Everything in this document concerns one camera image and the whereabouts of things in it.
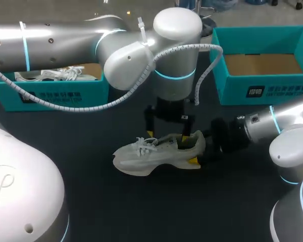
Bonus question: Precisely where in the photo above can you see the stool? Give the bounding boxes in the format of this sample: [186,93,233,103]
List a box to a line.
[191,0,218,38]

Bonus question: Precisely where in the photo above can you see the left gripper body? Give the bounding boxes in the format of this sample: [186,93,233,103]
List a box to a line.
[143,97,195,127]

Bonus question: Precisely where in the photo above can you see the white shoe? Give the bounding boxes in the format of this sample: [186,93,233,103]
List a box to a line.
[113,130,207,177]
[14,66,103,82]

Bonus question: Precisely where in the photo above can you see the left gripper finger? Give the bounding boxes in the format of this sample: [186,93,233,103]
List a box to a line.
[144,116,157,139]
[180,122,193,150]

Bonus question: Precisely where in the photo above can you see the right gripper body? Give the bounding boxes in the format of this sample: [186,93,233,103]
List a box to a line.
[210,116,247,155]

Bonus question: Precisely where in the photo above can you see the teal box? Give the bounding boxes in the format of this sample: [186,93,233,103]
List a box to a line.
[209,25,303,106]
[0,63,111,112]

